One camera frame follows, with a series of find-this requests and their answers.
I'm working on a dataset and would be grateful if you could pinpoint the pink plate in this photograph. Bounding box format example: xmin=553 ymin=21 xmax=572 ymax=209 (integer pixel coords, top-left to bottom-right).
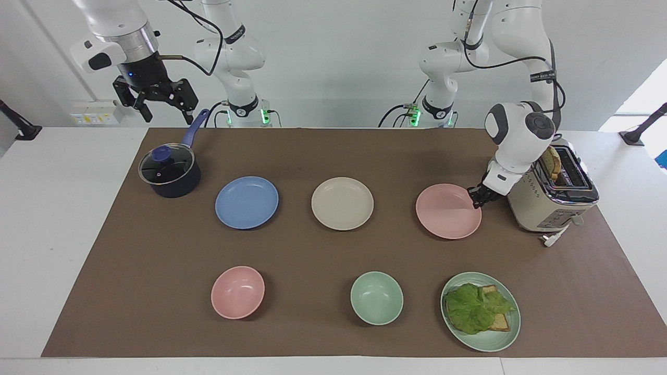
xmin=415 ymin=183 xmax=483 ymax=240

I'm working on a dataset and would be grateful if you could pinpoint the green plate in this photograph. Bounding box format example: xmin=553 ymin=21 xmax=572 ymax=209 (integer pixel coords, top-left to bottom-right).
xmin=441 ymin=272 xmax=522 ymax=353

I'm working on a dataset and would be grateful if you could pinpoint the white wall socket strip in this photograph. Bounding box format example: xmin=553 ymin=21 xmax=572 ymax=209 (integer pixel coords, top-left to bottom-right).
xmin=70 ymin=101 xmax=123 ymax=126

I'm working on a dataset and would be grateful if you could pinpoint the cream and chrome toaster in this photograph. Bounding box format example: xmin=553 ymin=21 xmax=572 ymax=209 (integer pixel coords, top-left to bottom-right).
xmin=507 ymin=146 xmax=600 ymax=233

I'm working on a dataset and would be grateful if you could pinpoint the glass lid with blue knob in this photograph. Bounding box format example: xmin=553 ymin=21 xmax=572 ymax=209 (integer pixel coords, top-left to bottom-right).
xmin=139 ymin=145 xmax=195 ymax=186

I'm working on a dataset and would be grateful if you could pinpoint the green lettuce leaf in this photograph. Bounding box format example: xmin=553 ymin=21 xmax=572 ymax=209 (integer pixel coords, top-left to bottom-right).
xmin=444 ymin=283 xmax=517 ymax=335

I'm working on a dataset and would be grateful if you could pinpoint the blue plate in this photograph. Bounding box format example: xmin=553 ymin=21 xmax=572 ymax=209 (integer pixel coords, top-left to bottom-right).
xmin=215 ymin=176 xmax=279 ymax=230

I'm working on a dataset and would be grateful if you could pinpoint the dark blue saucepan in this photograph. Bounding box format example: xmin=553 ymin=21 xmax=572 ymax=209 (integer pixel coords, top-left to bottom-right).
xmin=138 ymin=108 xmax=211 ymax=198

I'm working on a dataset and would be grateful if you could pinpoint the white power plug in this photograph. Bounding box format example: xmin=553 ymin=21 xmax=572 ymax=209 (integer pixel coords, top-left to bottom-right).
xmin=539 ymin=224 xmax=572 ymax=247

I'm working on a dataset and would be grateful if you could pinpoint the black stand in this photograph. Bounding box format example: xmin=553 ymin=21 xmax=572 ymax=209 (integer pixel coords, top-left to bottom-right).
xmin=0 ymin=99 xmax=43 ymax=141
xmin=619 ymin=102 xmax=667 ymax=146

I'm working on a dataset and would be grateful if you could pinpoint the green bowl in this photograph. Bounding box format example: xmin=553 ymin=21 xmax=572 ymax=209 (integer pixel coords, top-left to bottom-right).
xmin=350 ymin=271 xmax=404 ymax=326

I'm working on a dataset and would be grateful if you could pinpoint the pink bowl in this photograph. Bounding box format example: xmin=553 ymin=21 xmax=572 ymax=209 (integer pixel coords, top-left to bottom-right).
xmin=211 ymin=266 xmax=265 ymax=320

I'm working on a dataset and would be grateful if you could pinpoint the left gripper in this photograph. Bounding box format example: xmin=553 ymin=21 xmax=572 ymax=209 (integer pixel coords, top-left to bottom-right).
xmin=467 ymin=176 xmax=506 ymax=210

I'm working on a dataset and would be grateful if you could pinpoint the black cable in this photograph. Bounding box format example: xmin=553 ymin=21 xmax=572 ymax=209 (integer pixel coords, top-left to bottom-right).
xmin=203 ymin=102 xmax=230 ymax=129
xmin=452 ymin=0 xmax=567 ymax=131
xmin=379 ymin=78 xmax=431 ymax=128
xmin=156 ymin=0 xmax=225 ymax=77

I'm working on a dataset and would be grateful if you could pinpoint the beige plate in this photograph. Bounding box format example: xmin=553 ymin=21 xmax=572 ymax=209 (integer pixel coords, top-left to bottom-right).
xmin=311 ymin=177 xmax=375 ymax=231

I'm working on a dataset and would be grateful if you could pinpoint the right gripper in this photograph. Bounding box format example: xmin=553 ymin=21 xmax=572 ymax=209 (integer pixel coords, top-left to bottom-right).
xmin=113 ymin=52 xmax=200 ymax=126

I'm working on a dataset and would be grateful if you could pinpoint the toasted bread slice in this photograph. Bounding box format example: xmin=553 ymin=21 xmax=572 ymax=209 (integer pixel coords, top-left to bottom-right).
xmin=479 ymin=284 xmax=512 ymax=332
xmin=542 ymin=147 xmax=562 ymax=181

